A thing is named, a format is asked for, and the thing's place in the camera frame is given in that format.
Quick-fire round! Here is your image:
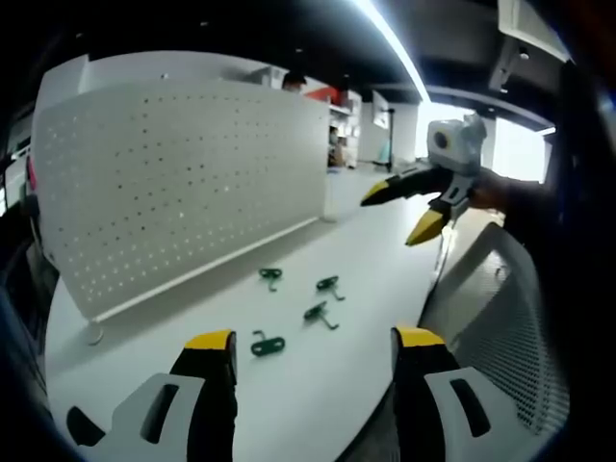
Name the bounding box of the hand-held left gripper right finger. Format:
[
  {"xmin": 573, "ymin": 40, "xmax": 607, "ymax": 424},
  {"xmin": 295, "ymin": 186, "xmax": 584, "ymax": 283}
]
[{"xmin": 390, "ymin": 325, "xmax": 493, "ymax": 462}]

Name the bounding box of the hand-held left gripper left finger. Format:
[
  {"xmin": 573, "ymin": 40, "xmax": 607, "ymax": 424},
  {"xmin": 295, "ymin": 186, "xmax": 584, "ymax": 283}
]
[{"xmin": 66, "ymin": 329, "xmax": 239, "ymax": 462}]

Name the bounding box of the green hook assembly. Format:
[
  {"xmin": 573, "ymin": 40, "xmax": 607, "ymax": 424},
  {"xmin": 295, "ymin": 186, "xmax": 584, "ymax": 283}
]
[
  {"xmin": 258, "ymin": 267, "xmax": 282, "ymax": 294},
  {"xmin": 316, "ymin": 275, "xmax": 347, "ymax": 302},
  {"xmin": 250, "ymin": 329, "xmax": 287, "ymax": 358},
  {"xmin": 303, "ymin": 300, "xmax": 340, "ymax": 332}
]

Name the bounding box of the white perforated mounting plate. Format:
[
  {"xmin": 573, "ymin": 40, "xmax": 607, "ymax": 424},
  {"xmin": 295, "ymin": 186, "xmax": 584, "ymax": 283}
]
[{"xmin": 31, "ymin": 79, "xmax": 330, "ymax": 324}]

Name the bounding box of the black tripod stand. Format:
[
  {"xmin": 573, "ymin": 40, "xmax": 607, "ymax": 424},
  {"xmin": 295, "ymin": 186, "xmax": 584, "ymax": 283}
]
[{"xmin": 371, "ymin": 106, "xmax": 397, "ymax": 172}]

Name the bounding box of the white perforated metal panel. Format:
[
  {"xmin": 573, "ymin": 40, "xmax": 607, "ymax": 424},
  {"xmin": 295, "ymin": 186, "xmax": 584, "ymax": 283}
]
[{"xmin": 417, "ymin": 221, "xmax": 572, "ymax": 437}]

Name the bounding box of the white desk partition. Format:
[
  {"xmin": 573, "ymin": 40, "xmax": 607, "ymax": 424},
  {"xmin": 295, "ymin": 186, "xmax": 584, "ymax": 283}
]
[{"xmin": 36, "ymin": 53, "xmax": 92, "ymax": 116}]

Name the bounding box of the white cable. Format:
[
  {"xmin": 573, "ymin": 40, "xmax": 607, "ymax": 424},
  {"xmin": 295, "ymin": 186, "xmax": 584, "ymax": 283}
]
[{"xmin": 434, "ymin": 221, "xmax": 457, "ymax": 283}]

